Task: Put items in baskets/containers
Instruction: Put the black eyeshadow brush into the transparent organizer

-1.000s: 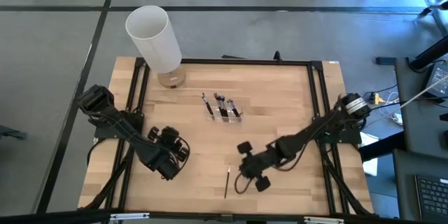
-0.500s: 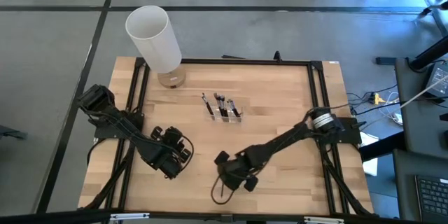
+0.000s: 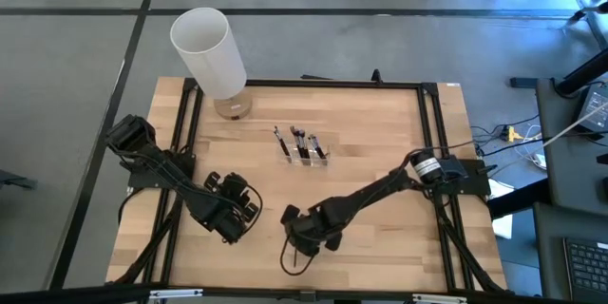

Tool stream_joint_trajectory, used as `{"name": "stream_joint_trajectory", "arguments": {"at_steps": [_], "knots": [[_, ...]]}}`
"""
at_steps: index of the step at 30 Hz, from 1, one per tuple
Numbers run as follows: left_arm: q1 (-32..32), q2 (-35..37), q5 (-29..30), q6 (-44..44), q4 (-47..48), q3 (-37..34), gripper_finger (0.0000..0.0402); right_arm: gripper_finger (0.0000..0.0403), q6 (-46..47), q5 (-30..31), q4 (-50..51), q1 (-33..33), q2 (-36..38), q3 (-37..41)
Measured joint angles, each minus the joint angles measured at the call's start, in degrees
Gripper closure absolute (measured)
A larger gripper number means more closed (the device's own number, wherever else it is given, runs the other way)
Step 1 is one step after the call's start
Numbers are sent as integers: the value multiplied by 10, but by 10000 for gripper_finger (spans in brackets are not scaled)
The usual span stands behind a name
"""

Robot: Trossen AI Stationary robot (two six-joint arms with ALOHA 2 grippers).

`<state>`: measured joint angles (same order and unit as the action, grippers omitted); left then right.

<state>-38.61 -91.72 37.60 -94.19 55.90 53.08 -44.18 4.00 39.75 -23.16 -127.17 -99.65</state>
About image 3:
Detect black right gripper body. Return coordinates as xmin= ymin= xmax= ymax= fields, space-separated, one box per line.
xmin=279 ymin=203 xmax=343 ymax=254

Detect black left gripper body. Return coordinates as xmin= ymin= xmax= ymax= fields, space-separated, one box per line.
xmin=203 ymin=172 xmax=260 ymax=220

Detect black fan makeup brush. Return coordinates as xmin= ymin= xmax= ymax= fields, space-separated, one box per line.
xmin=297 ymin=128 xmax=313 ymax=166

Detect short thick black makeup brush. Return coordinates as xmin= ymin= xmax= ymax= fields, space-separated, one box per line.
xmin=289 ymin=124 xmax=306 ymax=166

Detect clear acrylic brush organizer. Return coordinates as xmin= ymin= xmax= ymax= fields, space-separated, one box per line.
xmin=276 ymin=143 xmax=332 ymax=168

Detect table lamp white cylindrical shade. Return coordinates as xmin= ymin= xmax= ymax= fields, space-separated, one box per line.
xmin=169 ymin=7 xmax=254 ymax=122

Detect white paper sheet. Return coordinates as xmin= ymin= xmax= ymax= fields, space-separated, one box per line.
xmin=488 ymin=179 xmax=515 ymax=241

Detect black table leg beam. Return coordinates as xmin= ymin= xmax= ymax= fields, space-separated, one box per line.
xmin=486 ymin=178 xmax=552 ymax=219

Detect dark floor object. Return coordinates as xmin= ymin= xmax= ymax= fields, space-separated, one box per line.
xmin=0 ymin=169 xmax=37 ymax=191

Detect dark desk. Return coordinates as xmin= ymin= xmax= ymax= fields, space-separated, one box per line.
xmin=531 ymin=201 xmax=608 ymax=303

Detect black pole foot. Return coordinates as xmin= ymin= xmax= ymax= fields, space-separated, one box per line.
xmin=510 ymin=77 xmax=541 ymax=89

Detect black keyboard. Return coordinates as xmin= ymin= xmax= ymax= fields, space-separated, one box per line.
xmin=562 ymin=236 xmax=608 ymax=303

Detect grey desk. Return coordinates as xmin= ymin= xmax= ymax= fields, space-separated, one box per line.
xmin=535 ymin=77 xmax=608 ymax=215

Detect thick black pole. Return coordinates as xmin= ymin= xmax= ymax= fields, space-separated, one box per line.
xmin=554 ymin=48 xmax=608 ymax=98

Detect black stand leg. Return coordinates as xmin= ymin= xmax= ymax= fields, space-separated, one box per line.
xmin=568 ymin=0 xmax=608 ymax=23

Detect black left wrist camera cable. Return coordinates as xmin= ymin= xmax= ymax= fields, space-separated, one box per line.
xmin=244 ymin=183 xmax=264 ymax=230

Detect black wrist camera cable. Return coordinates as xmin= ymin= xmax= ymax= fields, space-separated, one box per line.
xmin=244 ymin=183 xmax=264 ymax=230
xmin=278 ymin=236 xmax=315 ymax=276

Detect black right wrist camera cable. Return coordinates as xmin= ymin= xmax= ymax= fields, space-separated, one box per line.
xmin=278 ymin=236 xmax=315 ymax=276

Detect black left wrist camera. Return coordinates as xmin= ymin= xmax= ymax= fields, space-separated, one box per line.
xmin=222 ymin=173 xmax=249 ymax=200

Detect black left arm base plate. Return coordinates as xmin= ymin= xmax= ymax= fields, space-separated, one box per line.
xmin=126 ymin=150 xmax=197 ymax=190

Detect silver metal bracket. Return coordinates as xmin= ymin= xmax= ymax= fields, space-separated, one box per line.
xmin=411 ymin=293 xmax=469 ymax=304
xmin=148 ymin=288 xmax=204 ymax=301

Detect black left base cable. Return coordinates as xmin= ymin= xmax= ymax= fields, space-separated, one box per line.
xmin=116 ymin=186 xmax=143 ymax=227

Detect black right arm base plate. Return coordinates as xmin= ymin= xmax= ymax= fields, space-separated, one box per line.
xmin=424 ymin=157 xmax=492 ymax=197

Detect black camera gantry bar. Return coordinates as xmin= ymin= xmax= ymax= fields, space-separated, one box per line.
xmin=0 ymin=283 xmax=608 ymax=304

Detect black floor cables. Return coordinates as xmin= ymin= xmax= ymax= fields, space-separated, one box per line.
xmin=472 ymin=114 xmax=541 ymax=158

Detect white floor cable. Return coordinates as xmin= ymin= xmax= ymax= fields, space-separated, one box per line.
xmin=515 ymin=123 xmax=547 ymax=172

